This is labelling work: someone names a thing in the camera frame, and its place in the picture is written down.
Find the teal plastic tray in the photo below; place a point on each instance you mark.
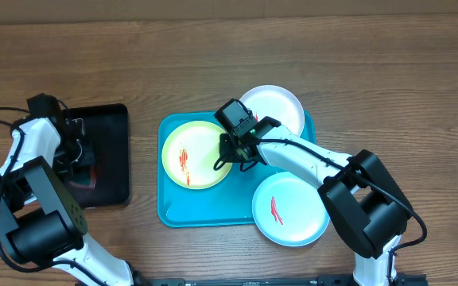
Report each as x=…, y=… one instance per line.
x=227, y=203

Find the light blue plate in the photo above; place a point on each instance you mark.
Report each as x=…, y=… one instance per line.
x=288, y=211

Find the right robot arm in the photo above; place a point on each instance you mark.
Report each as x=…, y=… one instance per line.
x=367, y=207

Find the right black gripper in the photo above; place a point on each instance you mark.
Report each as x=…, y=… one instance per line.
x=234, y=152

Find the black plastic tray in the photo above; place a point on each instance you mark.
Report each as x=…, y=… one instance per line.
x=108, y=126

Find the green and pink sponge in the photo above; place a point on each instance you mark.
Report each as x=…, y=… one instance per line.
x=84, y=178

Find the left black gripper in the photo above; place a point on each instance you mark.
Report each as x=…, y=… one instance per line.
x=65, y=165

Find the yellow-green rimmed plate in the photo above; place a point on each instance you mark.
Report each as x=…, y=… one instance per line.
x=189, y=155

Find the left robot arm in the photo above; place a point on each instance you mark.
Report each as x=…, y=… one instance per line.
x=41, y=224

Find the white plate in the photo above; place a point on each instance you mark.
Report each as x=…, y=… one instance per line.
x=277, y=103

